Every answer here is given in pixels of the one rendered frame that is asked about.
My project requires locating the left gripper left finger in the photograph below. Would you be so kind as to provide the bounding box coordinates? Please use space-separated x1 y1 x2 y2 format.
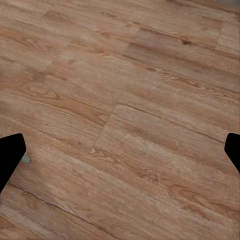
0 133 26 193

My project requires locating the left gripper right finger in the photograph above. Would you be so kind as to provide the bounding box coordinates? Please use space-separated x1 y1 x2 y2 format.
224 133 240 173

